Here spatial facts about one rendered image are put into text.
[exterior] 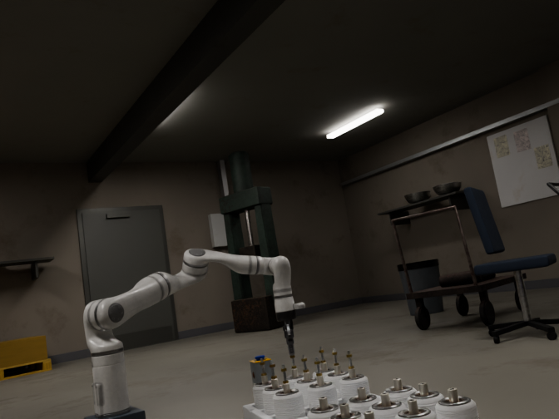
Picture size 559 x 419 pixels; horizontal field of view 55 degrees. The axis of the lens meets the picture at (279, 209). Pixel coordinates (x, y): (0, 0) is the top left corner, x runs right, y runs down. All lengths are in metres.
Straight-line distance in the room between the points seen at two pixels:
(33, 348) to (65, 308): 1.17
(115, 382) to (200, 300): 7.33
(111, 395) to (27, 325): 6.64
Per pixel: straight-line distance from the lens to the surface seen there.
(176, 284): 1.83
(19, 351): 7.32
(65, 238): 8.44
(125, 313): 1.67
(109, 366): 1.65
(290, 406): 1.76
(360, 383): 1.84
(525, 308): 4.01
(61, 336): 8.33
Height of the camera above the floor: 0.59
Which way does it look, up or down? 8 degrees up
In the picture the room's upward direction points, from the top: 9 degrees counter-clockwise
